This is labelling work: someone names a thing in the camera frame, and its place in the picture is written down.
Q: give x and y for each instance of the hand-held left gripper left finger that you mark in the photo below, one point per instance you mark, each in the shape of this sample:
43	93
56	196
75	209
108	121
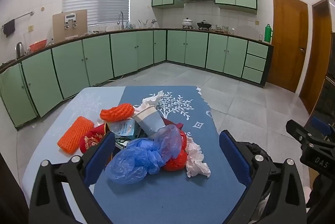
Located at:
103	154

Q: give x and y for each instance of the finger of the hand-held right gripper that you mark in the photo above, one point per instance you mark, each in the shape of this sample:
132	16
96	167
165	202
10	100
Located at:
323	128
298	131

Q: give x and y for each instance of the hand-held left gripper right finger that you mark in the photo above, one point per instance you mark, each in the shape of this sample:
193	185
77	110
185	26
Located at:
234	158

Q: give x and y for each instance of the red paper bowl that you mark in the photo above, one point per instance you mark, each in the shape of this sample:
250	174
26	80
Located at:
91	139

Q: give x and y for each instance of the black lined trash bin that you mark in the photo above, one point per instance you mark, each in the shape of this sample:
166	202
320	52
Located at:
255	147

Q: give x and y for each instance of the light blue packet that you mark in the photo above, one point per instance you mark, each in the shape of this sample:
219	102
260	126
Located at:
124	130

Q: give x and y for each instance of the blue plastic bag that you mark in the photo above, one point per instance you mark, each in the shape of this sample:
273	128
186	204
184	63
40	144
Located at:
136	161

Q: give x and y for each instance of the long orange foam net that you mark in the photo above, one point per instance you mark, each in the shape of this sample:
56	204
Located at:
74	135

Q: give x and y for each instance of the white tissue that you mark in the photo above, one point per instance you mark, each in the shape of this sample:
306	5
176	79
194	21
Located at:
150	102
197	163

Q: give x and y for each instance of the curled orange foam net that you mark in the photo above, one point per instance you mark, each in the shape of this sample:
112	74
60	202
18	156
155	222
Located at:
116	112

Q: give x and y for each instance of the blue white paper cup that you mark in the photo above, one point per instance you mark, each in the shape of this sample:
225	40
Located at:
150	123

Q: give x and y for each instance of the red foam net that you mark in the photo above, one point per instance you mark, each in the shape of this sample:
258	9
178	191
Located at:
175	162

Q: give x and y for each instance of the clear plastic bag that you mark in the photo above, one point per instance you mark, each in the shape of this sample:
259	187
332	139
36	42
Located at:
170	140

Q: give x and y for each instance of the black glass cabinet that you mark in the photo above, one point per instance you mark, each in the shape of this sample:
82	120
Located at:
330	93

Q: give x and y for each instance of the light blue tablecloth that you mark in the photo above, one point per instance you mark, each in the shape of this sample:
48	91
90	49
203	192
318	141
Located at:
52	119

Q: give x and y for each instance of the blue tree print table mat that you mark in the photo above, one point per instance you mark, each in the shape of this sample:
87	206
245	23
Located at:
157	200

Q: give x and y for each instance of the brown wooden door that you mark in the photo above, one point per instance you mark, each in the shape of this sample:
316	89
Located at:
288	41
318	56

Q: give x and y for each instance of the green thermos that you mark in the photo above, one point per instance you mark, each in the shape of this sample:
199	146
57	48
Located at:
267	33

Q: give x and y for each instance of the green base cabinets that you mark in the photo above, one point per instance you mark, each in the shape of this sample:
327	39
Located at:
125	54

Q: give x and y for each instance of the cluster of glass jars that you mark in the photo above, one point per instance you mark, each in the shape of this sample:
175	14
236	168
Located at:
223	29

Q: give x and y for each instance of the red basin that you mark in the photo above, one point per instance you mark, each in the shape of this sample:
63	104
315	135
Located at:
38	45

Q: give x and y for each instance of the flat cardboard box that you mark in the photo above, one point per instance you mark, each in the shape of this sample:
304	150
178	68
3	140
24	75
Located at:
59	28

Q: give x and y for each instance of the metal faucet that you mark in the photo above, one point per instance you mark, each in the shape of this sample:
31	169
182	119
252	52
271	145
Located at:
121	20

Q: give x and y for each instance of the black wok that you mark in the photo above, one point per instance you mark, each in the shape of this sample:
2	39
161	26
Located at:
203	25

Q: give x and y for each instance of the white pot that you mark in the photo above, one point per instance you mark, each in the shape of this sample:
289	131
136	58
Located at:
187	23

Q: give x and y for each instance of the dark towel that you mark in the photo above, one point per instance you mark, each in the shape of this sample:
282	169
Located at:
9	28

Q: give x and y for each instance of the metal towel rail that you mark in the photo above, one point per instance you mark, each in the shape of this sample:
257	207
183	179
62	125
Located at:
23	15

